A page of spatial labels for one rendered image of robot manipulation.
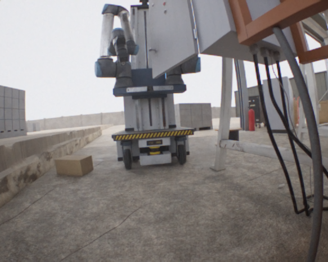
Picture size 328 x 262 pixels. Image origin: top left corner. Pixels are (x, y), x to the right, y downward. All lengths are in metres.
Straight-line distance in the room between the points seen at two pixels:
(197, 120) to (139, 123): 3.80
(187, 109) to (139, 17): 3.64
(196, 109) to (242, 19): 4.88
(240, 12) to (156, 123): 1.40
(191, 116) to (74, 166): 4.22
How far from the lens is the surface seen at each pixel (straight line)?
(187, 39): 0.70
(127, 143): 1.43
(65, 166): 1.56
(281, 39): 0.42
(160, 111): 1.66
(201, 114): 5.39
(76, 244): 0.68
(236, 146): 1.09
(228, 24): 0.52
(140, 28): 1.98
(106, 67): 1.50
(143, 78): 1.66
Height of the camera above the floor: 0.41
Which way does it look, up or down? 4 degrees down
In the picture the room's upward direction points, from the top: 4 degrees counter-clockwise
